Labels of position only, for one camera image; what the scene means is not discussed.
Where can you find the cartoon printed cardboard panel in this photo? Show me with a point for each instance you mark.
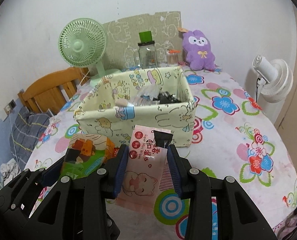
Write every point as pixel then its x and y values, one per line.
pixel 125 35

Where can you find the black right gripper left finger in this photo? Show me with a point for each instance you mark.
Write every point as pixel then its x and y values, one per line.
pixel 104 183

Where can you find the grey black soft item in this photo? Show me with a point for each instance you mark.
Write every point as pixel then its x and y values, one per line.
pixel 166 98

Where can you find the white standing fan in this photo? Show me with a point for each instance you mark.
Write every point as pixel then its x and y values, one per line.
pixel 275 78

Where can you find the pink wet wipes pack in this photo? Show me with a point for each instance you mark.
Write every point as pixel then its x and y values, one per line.
pixel 147 155

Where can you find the green desk fan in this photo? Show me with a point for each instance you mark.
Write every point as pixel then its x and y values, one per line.
pixel 83 43

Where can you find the colourful snack packet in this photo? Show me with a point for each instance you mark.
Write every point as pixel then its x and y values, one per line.
pixel 85 154

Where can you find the purple plush bunny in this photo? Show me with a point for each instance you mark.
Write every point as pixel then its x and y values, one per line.
pixel 198 52

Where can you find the green plastic cup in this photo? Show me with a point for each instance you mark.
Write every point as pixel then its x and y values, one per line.
pixel 145 36

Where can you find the crumpled white clothes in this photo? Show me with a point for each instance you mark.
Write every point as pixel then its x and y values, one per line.
pixel 8 171

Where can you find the grey plaid pillow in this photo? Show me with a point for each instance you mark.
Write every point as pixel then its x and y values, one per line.
pixel 26 131

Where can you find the glass mason jar mug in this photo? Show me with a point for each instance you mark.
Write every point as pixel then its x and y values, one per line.
pixel 146 56

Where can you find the wall power outlet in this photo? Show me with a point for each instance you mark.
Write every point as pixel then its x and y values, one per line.
pixel 9 107

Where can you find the clear plastic bag roll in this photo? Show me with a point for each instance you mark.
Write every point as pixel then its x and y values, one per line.
pixel 147 96

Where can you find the cotton swab container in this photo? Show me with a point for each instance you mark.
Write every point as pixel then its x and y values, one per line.
pixel 173 57

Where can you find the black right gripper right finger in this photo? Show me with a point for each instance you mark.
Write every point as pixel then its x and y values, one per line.
pixel 237 215

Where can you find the yellow cartoon fabric storage box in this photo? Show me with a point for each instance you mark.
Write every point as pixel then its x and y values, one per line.
pixel 138 117

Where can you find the floral tablecloth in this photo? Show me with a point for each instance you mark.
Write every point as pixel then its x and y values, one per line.
pixel 230 136

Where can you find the wooden chair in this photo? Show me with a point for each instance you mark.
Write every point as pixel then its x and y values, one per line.
pixel 53 91

